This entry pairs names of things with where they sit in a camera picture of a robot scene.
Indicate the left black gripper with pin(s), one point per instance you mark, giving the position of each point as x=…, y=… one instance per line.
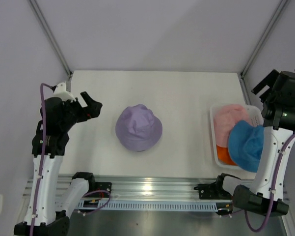
x=93, y=110

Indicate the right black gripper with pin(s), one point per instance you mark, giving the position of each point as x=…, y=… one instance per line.
x=269, y=80

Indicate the purple bucket hat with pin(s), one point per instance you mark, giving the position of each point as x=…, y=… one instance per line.
x=138, y=129

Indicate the pink bucket hat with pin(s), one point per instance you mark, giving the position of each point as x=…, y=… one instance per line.
x=224, y=121

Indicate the blue bucket hat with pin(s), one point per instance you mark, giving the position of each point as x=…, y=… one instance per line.
x=245, y=145

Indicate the orange bucket hat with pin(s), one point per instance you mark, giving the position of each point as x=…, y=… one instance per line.
x=223, y=156

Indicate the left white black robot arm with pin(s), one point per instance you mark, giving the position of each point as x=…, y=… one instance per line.
x=47, y=216

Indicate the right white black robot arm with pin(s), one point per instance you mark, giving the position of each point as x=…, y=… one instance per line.
x=265, y=195

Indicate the white plastic basket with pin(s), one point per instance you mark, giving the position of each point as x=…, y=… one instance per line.
x=254, y=118

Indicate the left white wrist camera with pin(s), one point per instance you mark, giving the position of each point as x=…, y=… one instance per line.
x=60, y=91

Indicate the right aluminium frame post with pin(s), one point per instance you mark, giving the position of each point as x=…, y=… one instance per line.
x=273, y=21

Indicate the aluminium frame post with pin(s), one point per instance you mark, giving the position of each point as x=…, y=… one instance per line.
x=273, y=21
x=49, y=35

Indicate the left aluminium frame post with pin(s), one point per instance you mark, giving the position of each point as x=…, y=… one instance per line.
x=49, y=35

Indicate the white slotted cable duct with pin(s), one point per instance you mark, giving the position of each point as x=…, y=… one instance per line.
x=152, y=206

